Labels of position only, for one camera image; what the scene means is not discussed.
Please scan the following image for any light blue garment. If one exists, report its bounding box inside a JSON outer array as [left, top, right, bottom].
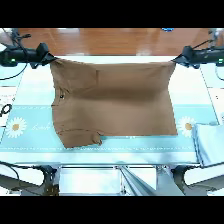
[[191, 121, 224, 168]]

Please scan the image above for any brown T-shirt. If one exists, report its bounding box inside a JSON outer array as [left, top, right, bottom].
[[49, 57, 179, 150]]

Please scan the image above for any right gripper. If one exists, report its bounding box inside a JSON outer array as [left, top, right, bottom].
[[172, 45, 201, 70]]

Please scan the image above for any black cable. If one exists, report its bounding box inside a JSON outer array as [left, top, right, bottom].
[[0, 62, 29, 82]]

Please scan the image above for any silver frame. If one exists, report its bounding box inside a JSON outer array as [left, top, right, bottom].
[[0, 161, 224, 197]]

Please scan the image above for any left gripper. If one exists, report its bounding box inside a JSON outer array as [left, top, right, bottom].
[[30, 42, 58, 70]]

